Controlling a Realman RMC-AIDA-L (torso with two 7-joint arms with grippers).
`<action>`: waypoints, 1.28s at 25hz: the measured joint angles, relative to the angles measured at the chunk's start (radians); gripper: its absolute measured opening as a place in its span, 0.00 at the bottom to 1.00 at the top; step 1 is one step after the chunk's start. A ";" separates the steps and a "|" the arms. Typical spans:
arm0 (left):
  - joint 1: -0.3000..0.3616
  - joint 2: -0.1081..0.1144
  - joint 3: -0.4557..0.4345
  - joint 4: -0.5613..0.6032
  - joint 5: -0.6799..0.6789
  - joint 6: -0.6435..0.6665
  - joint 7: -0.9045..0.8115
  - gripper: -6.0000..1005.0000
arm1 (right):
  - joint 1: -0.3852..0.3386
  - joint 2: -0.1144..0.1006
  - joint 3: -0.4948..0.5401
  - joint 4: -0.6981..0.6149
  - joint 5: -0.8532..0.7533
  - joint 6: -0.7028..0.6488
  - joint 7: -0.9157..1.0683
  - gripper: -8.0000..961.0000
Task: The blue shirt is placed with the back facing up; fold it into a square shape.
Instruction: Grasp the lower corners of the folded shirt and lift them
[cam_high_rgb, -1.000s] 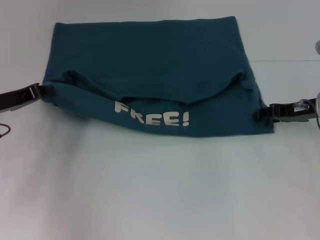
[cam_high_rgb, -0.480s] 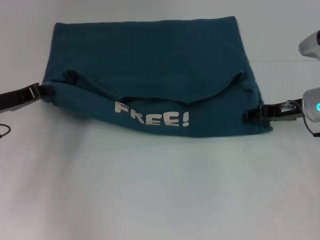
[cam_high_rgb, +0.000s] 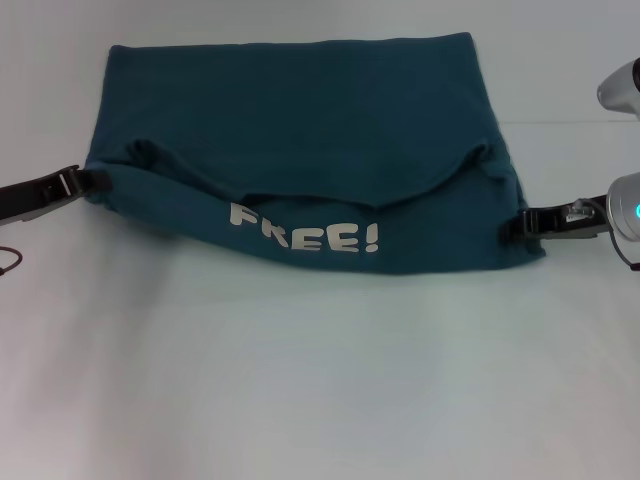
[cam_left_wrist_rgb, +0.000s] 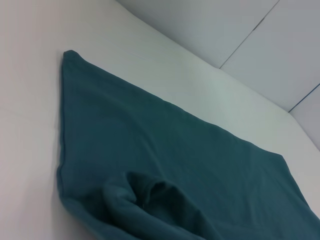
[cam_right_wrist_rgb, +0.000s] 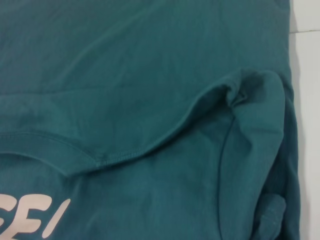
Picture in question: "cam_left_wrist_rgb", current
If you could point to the teal blue t-shirt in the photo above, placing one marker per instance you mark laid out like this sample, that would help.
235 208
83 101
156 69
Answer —
175 150

